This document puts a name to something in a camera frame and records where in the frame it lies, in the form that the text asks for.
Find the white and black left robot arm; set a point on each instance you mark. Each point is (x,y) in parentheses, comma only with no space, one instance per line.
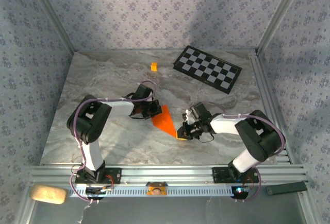
(118,108)

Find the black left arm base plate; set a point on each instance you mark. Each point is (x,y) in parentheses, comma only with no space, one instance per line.
(116,175)

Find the long aluminium mounting rail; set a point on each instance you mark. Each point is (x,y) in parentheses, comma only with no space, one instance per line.
(167,173)

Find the orange cartoon face figure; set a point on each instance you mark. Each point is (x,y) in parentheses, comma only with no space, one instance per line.
(156,189)

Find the aluminium frame post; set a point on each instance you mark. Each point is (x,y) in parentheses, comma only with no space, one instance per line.
(279,15)
(51,15)

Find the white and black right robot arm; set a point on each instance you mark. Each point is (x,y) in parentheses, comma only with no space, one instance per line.
(224,127)

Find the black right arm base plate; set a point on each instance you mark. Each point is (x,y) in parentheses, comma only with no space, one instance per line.
(219,175)

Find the beige sponge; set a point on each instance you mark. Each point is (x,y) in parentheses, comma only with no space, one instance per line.
(47,193)

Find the orange paper sheet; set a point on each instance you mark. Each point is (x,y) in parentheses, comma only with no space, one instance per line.
(165,122)

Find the black flat bar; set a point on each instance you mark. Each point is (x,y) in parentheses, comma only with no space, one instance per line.
(286,188)

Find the black and white checkerboard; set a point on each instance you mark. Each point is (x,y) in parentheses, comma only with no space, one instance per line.
(206,67)

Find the aluminium side rail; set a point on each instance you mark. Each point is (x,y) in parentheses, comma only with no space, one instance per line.
(261,79)

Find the small orange block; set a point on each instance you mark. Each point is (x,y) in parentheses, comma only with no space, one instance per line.
(154,66)

